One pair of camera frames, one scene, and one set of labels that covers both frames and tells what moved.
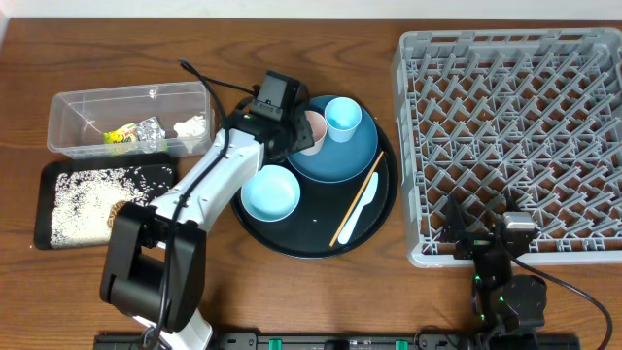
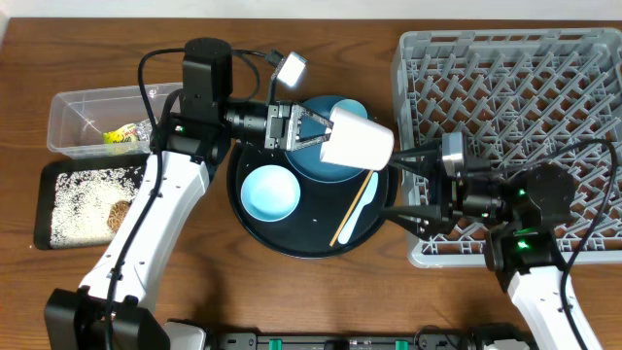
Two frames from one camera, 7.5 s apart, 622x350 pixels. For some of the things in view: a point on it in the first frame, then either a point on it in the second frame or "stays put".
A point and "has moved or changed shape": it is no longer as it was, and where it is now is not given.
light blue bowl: x=272 y=195 stays put
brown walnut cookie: x=113 y=212 stays put
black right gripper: x=455 y=230 to x=444 y=195
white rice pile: x=84 y=199 stays put
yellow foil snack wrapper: x=147 y=131 stays put
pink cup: x=319 y=128 has moved or changed shape
